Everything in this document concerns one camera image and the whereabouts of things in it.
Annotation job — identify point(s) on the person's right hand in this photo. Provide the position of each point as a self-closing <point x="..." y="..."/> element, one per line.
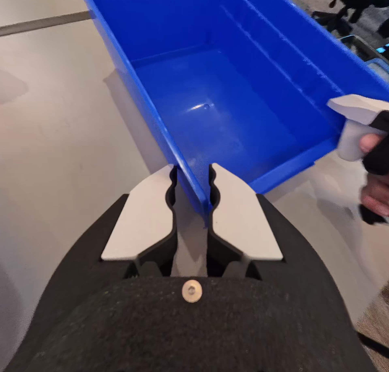
<point x="378" y="196"/>

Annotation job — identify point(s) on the grey desk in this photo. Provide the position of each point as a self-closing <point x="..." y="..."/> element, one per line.
<point x="60" y="135"/>

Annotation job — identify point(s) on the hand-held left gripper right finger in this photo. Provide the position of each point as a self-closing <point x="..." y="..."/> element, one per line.
<point x="243" y="223"/>

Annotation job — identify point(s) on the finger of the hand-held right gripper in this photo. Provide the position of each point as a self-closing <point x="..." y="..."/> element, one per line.
<point x="355" y="111"/>

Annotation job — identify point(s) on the blue plastic bin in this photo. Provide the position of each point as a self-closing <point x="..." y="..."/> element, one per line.
<point x="243" y="120"/>

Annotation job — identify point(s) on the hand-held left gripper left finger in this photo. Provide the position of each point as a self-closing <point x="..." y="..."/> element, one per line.
<point x="139" y="223"/>

